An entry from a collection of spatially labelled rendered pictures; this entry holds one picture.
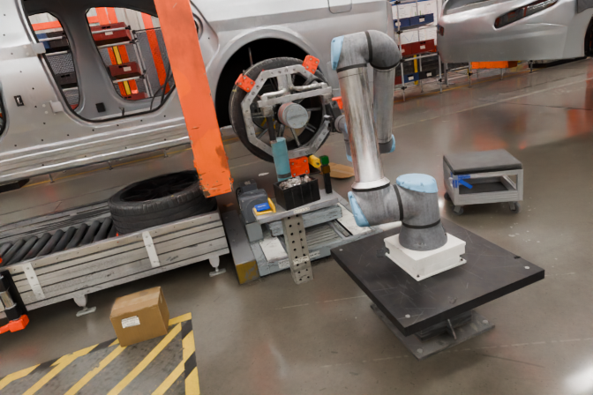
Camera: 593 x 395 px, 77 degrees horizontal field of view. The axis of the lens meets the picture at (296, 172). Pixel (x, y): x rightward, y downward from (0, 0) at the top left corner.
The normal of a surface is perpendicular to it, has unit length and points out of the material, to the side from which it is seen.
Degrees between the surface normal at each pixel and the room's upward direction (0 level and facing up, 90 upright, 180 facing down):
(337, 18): 90
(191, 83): 90
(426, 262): 90
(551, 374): 0
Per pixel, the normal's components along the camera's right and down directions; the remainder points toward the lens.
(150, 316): 0.25, 0.26
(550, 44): -0.43, 0.54
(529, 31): -0.62, 0.35
